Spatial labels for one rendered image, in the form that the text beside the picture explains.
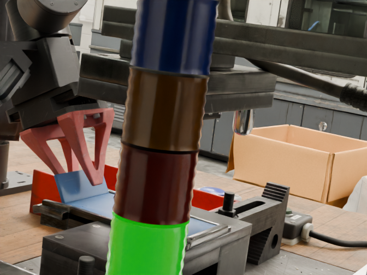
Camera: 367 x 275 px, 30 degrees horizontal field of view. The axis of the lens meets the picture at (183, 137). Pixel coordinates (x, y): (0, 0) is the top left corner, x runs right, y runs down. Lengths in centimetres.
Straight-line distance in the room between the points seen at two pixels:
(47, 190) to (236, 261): 32
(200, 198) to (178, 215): 59
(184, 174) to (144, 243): 4
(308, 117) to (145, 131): 515
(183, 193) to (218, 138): 554
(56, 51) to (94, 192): 15
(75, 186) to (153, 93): 40
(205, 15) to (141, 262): 12
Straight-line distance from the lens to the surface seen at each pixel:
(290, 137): 353
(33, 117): 70
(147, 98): 31
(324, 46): 51
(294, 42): 52
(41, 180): 92
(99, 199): 70
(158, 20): 30
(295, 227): 94
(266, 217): 82
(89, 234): 61
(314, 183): 290
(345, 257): 94
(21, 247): 81
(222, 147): 584
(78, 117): 67
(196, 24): 30
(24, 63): 66
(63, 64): 68
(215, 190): 101
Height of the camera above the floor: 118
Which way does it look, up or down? 10 degrees down
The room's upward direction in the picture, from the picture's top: 8 degrees clockwise
